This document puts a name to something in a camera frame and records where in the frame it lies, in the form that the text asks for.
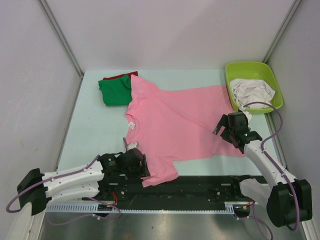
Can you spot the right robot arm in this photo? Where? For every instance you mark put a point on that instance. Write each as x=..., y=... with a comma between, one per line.
x=287, y=200

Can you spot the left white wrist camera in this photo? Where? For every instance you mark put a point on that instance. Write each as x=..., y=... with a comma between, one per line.
x=131, y=146

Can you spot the folded red t shirt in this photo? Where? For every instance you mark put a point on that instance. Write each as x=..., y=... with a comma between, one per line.
x=129, y=74

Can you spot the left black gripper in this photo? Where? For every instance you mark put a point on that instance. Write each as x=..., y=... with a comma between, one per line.
x=142, y=170

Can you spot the slotted cable duct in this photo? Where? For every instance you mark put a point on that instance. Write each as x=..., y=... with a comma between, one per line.
x=88, y=207

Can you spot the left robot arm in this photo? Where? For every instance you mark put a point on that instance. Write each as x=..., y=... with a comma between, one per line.
x=92, y=180

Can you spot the aluminium frame post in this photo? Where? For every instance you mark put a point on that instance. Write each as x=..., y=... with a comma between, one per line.
x=284, y=26
x=53, y=22

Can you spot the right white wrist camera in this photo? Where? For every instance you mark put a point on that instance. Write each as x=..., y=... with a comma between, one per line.
x=246, y=113

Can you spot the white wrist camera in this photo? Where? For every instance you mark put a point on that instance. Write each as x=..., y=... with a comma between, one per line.
x=246, y=113
x=131, y=146

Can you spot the folded green t shirt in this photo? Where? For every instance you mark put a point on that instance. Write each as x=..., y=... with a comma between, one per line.
x=117, y=92

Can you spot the pink t shirt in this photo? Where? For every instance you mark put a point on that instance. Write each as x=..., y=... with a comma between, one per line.
x=178, y=125

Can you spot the white t shirt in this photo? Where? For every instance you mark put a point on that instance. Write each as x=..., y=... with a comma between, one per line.
x=246, y=91

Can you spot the left aluminium frame post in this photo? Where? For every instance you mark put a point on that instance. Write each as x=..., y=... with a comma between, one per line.
x=53, y=22

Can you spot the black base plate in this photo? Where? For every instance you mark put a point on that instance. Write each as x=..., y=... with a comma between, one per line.
x=181, y=191

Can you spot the green plastic basin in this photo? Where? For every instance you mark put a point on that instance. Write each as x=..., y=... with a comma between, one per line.
x=254, y=70

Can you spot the right aluminium frame post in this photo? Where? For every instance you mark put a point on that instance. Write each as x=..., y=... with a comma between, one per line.
x=284, y=26

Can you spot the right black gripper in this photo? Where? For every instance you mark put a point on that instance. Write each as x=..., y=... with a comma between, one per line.
x=223, y=122

